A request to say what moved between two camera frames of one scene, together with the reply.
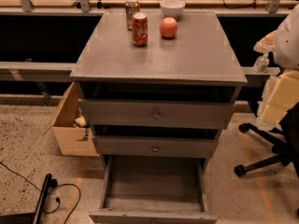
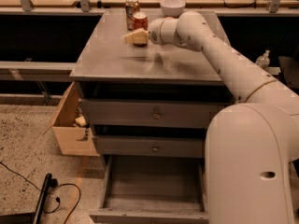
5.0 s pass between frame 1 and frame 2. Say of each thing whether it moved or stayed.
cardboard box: stayed
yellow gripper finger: moved
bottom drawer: stayed
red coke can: stayed
